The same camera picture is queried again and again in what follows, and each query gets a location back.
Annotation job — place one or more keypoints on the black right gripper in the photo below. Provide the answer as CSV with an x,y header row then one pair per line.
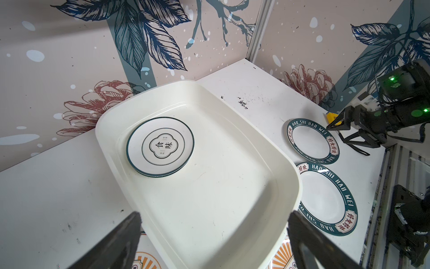
x,y
374,126

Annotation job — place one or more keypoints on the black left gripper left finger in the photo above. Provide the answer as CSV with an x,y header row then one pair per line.
x,y
116,250

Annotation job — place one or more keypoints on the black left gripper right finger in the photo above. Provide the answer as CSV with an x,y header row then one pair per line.
x,y
313,250

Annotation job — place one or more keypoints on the green hao shi plate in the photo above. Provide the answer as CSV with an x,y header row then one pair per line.
x,y
312,141
326,201

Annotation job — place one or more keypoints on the small white green-rimmed plate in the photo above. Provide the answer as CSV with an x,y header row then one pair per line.
x,y
160,147

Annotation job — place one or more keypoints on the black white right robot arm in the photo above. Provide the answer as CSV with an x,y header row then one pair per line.
x,y
403,113

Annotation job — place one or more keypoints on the white plastic bin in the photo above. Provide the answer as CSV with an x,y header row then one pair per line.
x,y
229,207

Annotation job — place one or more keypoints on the yellow tape measure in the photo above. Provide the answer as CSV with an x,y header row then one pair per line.
x,y
331,117

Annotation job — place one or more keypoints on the orange sunburst plate centre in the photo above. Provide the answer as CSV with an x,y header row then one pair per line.
x,y
284,258

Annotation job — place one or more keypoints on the orange sunburst plate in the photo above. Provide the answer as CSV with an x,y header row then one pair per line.
x,y
284,258
145,256

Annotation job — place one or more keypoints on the orange sunburst plate left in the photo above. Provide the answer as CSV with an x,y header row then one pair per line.
x,y
145,256

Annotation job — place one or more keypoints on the aluminium rail base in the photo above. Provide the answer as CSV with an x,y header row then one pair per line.
x,y
410,170

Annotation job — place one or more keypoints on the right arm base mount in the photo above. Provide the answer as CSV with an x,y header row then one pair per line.
x,y
409,224

